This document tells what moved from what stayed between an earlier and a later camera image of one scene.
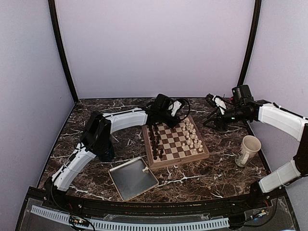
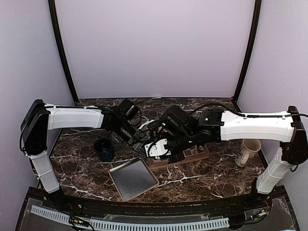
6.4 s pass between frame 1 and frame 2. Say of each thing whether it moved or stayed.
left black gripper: moved
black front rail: stayed
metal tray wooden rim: stayed
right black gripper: moved
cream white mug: stayed
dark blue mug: stayed
